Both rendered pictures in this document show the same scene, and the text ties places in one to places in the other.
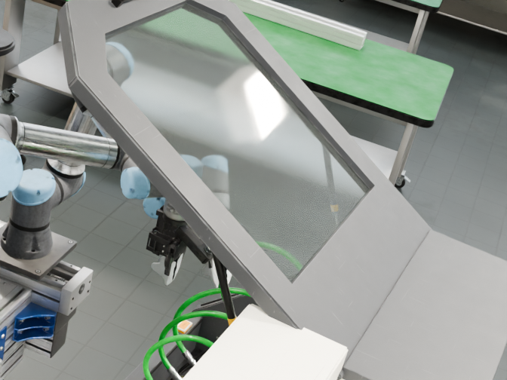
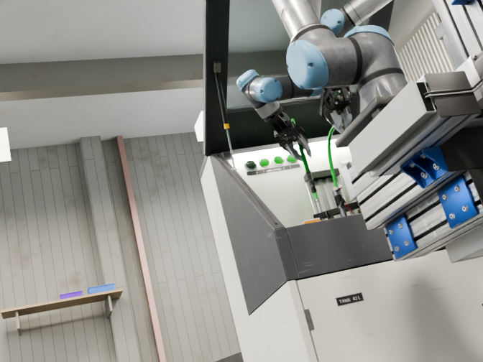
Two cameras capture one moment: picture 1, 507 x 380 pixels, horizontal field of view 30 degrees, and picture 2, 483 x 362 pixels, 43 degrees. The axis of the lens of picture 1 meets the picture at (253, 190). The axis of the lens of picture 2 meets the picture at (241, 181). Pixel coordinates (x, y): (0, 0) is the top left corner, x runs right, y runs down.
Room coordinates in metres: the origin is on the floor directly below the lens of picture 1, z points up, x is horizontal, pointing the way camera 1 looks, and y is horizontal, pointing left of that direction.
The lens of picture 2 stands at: (3.41, 1.54, 0.50)
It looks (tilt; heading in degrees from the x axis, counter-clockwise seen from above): 19 degrees up; 236
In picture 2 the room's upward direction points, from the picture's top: 15 degrees counter-clockwise
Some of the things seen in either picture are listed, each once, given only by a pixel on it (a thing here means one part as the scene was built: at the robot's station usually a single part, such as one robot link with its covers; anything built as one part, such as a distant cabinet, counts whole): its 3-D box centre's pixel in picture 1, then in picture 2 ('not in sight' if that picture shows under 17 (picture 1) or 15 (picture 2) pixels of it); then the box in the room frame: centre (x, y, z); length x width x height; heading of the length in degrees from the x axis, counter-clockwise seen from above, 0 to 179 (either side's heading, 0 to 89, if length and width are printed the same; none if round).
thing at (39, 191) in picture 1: (34, 196); (369, 57); (2.33, 0.61, 1.20); 0.13 x 0.12 x 0.14; 164
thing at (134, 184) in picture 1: (144, 179); not in sight; (2.01, 0.26, 1.54); 0.11 x 0.11 x 0.08; 34
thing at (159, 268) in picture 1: (161, 270); (348, 120); (2.03, 0.18, 1.27); 0.06 x 0.03 x 0.09; 72
